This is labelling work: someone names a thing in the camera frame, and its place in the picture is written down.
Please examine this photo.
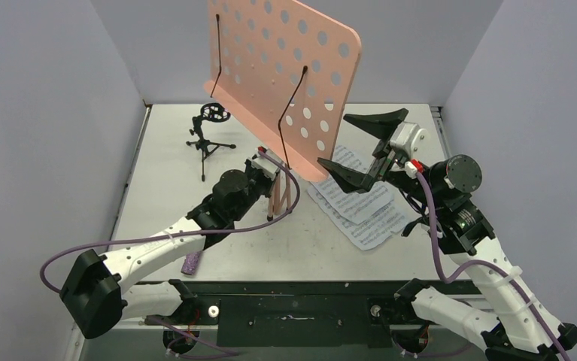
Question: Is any sheet music page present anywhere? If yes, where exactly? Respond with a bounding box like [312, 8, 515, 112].
[312, 144, 394, 224]
[317, 199, 408, 251]

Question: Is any pink folding music stand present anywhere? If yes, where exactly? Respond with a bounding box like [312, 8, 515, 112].
[203, 0, 363, 222]

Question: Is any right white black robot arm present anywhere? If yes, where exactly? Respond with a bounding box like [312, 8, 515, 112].
[318, 108, 577, 360]

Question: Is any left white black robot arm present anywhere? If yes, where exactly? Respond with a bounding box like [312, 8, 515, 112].
[59, 155, 281, 339]

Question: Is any purple glitter microphone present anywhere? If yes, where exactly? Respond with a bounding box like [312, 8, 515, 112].
[181, 251, 202, 276]

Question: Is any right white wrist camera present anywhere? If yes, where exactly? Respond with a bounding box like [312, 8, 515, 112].
[403, 159, 424, 179]

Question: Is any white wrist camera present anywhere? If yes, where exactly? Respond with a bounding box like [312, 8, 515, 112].
[403, 159, 424, 179]
[249, 146, 282, 181]

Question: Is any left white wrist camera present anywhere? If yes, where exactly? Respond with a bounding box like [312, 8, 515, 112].
[249, 146, 282, 181]

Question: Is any black microphone shock-mount stand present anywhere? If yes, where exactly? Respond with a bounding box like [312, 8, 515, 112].
[185, 102, 237, 182]

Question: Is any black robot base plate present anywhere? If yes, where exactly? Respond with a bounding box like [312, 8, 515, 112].
[163, 281, 425, 348]

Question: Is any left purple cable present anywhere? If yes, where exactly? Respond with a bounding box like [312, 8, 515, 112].
[39, 148, 301, 359]

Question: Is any aluminium frame rail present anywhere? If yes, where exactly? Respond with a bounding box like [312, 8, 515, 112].
[112, 317, 163, 330]

